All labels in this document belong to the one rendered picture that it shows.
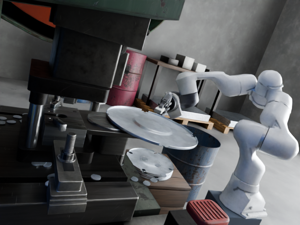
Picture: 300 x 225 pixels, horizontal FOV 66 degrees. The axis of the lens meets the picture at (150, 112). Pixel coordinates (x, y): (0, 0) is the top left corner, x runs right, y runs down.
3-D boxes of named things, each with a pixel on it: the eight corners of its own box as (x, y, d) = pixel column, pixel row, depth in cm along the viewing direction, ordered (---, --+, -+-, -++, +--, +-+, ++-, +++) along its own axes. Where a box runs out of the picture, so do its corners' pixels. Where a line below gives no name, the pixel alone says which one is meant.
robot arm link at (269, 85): (286, 122, 109) (295, 100, 118) (298, 96, 97) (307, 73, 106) (244, 109, 118) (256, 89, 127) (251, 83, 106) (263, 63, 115)
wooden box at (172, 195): (152, 195, 170) (166, 153, 161) (172, 237, 136) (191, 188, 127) (98, 192, 155) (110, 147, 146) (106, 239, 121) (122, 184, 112)
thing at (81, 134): (74, 122, 68) (77, 108, 66) (82, 147, 55) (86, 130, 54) (40, 118, 63) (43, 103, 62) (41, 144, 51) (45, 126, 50)
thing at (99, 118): (142, 152, 81) (152, 118, 78) (159, 176, 70) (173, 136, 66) (68, 148, 69) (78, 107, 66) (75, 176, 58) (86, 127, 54)
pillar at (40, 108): (36, 143, 51) (47, 82, 47) (36, 148, 49) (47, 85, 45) (25, 143, 49) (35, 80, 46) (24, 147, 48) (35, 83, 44)
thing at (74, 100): (74, 98, 60) (77, 85, 59) (77, 105, 56) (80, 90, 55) (61, 97, 58) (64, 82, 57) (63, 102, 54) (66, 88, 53)
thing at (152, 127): (213, 159, 61) (214, 156, 61) (106, 133, 53) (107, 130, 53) (179, 121, 88) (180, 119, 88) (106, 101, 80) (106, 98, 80)
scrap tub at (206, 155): (181, 172, 219) (199, 126, 207) (210, 202, 184) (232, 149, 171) (143, 171, 199) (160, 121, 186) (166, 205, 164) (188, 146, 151)
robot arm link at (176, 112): (166, 89, 119) (164, 91, 114) (189, 98, 116) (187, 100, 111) (158, 112, 122) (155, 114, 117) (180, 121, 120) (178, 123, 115)
